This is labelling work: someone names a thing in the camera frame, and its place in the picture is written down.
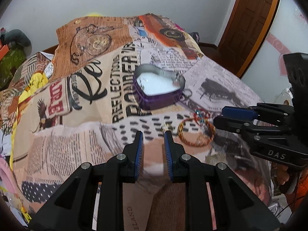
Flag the colourful bead bracelet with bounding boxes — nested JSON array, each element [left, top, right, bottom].
[[192, 108, 213, 126]]

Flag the orange beaded bracelet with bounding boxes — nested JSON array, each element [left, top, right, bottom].
[[177, 118, 216, 147]]

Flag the right hand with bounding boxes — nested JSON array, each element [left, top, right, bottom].
[[273, 163, 302, 194]]

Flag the white wardrobe sliding door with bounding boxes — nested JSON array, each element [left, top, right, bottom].
[[242, 0, 307, 102]]

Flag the silver earrings in tin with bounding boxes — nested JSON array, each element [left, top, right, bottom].
[[173, 71, 181, 86]]

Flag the purple heart-shaped tin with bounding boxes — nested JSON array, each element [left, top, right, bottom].
[[133, 64, 186, 110]]

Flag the dark backpack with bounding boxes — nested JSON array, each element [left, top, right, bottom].
[[189, 32, 200, 44]]

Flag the brown wooden door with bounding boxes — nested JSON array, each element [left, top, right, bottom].
[[216, 0, 282, 78]]

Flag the newspaper print bed cover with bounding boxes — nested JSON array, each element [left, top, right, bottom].
[[13, 14, 271, 230]]

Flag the striped patchwork blanket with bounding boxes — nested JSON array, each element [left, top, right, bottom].
[[1, 52, 51, 135]]

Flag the yellow cloth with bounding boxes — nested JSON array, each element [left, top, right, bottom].
[[9, 72, 49, 170]]

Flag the green patterned bag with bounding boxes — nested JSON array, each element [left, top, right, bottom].
[[1, 48, 26, 89]]

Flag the orange box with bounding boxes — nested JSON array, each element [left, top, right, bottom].
[[0, 45, 9, 60]]

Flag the yellow chair back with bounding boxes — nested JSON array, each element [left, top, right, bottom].
[[86, 13, 102, 17]]

